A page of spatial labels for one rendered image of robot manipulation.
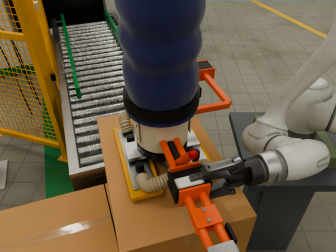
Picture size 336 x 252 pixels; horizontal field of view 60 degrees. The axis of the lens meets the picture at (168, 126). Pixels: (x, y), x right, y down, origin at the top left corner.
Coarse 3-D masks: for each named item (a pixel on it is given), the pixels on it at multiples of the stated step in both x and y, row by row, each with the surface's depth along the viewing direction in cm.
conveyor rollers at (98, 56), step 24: (72, 24) 311; (96, 24) 317; (72, 48) 270; (96, 48) 268; (120, 48) 267; (96, 72) 234; (120, 72) 231; (72, 96) 209; (96, 96) 206; (120, 96) 203; (96, 120) 185; (96, 144) 165
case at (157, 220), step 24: (192, 120) 118; (120, 168) 98; (120, 192) 90; (168, 192) 90; (240, 192) 90; (120, 216) 83; (144, 216) 83; (168, 216) 83; (240, 216) 83; (120, 240) 78; (144, 240) 78; (168, 240) 78; (192, 240) 82; (216, 240) 86; (240, 240) 90
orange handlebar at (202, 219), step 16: (208, 80) 114; (224, 96) 104; (160, 144) 86; (176, 144) 85; (192, 208) 68; (208, 208) 67; (192, 224) 67; (208, 224) 64; (208, 240) 62; (224, 240) 62
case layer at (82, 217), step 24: (72, 192) 139; (96, 192) 139; (0, 216) 129; (24, 216) 129; (48, 216) 129; (72, 216) 129; (96, 216) 129; (0, 240) 120; (24, 240) 120; (48, 240) 120; (72, 240) 120; (96, 240) 120
